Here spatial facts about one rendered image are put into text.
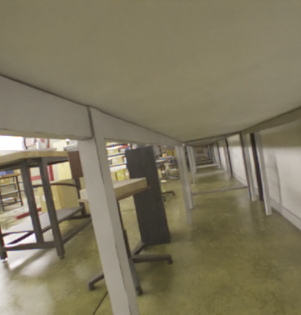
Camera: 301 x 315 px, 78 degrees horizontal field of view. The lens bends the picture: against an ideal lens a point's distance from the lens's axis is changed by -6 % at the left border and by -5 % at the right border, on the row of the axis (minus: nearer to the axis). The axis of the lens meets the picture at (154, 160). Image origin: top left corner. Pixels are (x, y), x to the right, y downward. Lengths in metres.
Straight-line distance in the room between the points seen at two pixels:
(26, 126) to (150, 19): 0.18
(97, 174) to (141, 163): 1.28
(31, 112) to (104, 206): 0.21
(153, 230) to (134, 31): 1.65
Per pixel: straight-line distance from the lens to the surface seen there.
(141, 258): 1.49
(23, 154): 1.76
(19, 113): 0.27
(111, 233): 0.40
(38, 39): 0.21
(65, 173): 8.18
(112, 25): 0.20
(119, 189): 1.17
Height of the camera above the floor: 0.76
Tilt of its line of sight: 1 degrees down
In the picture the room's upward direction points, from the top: 10 degrees counter-clockwise
